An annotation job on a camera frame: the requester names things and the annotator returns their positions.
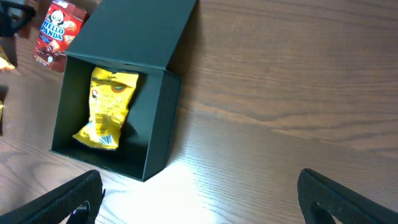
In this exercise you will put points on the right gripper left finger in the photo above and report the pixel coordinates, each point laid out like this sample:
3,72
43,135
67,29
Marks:
78,200

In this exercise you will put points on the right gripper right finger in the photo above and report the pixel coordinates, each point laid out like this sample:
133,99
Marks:
323,200

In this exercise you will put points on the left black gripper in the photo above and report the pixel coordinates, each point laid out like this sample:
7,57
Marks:
14,16

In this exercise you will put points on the red Hello Panda box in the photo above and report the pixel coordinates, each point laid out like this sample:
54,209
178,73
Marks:
62,23

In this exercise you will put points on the black cardboard box with lid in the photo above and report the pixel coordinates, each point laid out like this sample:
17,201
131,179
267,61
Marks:
133,37

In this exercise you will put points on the yellow Hacks candy bag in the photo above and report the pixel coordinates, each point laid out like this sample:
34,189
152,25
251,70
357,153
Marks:
110,95

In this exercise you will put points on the small orange biscuit packet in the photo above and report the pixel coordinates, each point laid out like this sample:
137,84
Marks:
5,64

